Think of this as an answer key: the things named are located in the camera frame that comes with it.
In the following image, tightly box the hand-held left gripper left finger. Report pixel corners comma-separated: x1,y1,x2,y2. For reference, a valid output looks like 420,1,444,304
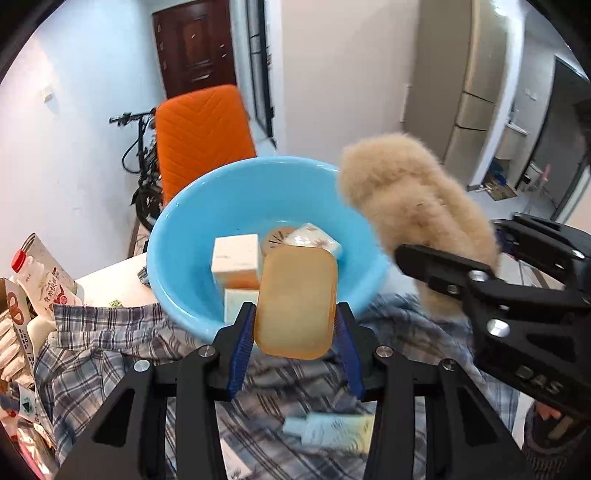
54,302,258,480

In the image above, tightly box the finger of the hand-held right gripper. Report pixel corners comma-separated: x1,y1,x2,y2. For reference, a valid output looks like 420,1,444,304
492,215,591,298
395,244,591,366

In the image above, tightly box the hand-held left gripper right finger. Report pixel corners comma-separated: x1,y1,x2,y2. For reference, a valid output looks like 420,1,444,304
336,302,536,480

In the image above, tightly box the pale blue yellow tube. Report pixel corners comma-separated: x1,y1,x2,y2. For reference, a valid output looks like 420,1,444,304
283,412,376,453

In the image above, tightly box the orange translucent soap bar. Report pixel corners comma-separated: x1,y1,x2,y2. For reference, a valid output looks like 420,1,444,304
253,244,339,361

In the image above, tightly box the fluffy beige plush toy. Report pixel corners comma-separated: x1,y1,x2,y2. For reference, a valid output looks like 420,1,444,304
336,131,502,320

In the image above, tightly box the white cardboard box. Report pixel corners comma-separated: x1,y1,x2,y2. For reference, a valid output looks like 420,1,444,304
211,234,263,291

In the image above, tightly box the white tissue pack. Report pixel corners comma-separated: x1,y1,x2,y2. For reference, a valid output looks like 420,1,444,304
284,223,343,259

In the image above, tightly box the light blue plastic basin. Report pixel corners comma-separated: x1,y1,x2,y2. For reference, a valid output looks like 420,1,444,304
147,156,393,344

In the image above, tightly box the person's right forearm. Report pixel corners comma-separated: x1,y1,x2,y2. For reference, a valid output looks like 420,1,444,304
522,408,585,480

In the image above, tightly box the person's right hand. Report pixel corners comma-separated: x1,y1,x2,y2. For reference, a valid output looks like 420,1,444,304
534,401,565,422

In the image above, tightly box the dark sliding door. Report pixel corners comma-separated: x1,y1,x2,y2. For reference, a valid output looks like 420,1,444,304
538,58,591,222

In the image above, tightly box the white sink cabinet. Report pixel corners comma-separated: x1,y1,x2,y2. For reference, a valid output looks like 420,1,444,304
499,122,528,160

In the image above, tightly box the round tan slotted lid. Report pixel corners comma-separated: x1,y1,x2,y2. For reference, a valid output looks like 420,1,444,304
262,226,297,257

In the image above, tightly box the blue grey plaid cloth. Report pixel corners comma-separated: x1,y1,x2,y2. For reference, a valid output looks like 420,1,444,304
34,291,527,480

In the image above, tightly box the beige refrigerator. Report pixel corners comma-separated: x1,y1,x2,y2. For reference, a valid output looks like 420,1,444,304
406,0,525,178

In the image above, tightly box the black bicycle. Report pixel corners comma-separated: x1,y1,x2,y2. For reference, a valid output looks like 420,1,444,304
109,108,164,232

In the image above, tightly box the white carton with red cap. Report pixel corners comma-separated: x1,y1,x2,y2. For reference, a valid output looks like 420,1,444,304
10,233,86,319

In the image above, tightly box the orange chair back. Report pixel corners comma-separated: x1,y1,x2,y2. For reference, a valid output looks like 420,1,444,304
156,84,258,206

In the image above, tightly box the black framed glass door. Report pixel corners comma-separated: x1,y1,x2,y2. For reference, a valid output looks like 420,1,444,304
245,0,278,148

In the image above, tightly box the dark brown door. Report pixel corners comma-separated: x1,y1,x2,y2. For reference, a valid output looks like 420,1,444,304
152,0,238,100

